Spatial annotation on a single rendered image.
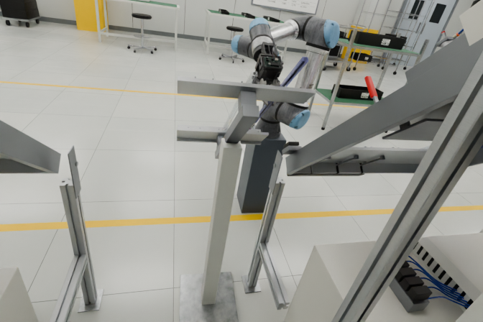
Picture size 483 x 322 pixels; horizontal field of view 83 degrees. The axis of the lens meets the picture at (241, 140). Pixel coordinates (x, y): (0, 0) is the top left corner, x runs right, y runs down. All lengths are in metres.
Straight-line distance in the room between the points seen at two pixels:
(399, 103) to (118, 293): 1.32
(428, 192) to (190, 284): 1.17
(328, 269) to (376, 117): 0.43
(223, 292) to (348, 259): 0.73
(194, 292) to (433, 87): 1.24
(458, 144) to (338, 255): 0.53
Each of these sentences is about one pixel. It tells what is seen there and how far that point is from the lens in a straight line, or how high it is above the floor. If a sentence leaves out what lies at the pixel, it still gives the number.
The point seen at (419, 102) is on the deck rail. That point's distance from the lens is 0.58.
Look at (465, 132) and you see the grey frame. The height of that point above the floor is 1.12.
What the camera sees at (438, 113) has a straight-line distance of 0.74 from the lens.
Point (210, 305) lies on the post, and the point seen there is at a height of 0.01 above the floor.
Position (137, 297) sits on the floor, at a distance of 1.46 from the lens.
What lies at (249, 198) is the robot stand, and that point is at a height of 0.12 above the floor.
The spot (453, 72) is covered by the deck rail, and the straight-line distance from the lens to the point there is 0.55.
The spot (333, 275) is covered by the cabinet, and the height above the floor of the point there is 0.62.
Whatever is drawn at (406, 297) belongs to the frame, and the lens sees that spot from 0.87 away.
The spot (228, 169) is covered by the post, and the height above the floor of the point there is 0.74.
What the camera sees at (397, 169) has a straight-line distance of 1.31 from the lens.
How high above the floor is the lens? 1.24
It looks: 28 degrees down
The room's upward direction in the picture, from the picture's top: 10 degrees clockwise
